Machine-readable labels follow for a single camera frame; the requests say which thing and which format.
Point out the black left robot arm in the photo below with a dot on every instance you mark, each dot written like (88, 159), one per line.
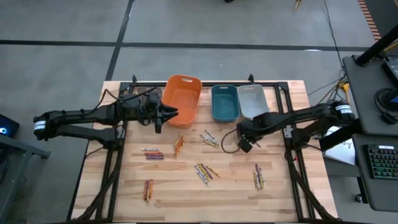
(77, 116)

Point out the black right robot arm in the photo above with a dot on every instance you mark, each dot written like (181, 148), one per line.
(295, 116)

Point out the yellow crayon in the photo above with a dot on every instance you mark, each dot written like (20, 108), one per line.
(256, 181)
(205, 172)
(213, 172)
(150, 190)
(262, 179)
(180, 147)
(211, 143)

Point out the orange plastic bin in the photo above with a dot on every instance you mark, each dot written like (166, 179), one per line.
(183, 99)

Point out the black caster wheel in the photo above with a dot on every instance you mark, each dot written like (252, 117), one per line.
(359, 198)

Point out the teal plastic bin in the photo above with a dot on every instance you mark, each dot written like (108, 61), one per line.
(224, 105)

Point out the black laptop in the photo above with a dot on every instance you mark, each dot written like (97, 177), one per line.
(392, 70)

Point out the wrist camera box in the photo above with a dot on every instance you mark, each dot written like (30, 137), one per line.
(246, 145)
(153, 100)

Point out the black diagonal beam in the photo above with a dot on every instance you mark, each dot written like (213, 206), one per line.
(339, 137)

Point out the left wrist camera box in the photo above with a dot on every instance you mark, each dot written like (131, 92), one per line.
(153, 100)

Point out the purple crayon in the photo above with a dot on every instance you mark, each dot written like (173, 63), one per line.
(155, 158)
(258, 173)
(145, 189)
(207, 171)

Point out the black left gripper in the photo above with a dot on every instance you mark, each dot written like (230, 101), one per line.
(149, 116)

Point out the black stand pole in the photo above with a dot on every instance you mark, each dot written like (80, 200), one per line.
(376, 46)

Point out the white paper sheet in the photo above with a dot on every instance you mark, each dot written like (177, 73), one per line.
(342, 152)

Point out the backlit black keyboard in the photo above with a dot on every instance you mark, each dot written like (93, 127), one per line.
(384, 161)

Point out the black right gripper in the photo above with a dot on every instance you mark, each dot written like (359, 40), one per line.
(247, 127)

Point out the black box blue light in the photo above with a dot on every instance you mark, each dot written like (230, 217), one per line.
(11, 124)

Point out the grey metal shelf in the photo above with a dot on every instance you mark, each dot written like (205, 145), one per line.
(18, 144)

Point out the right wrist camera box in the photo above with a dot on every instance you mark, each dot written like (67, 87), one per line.
(246, 145)

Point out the white crayon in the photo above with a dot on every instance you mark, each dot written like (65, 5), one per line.
(207, 138)
(211, 135)
(201, 177)
(150, 149)
(203, 174)

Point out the white plastic bin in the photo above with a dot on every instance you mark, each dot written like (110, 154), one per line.
(252, 101)

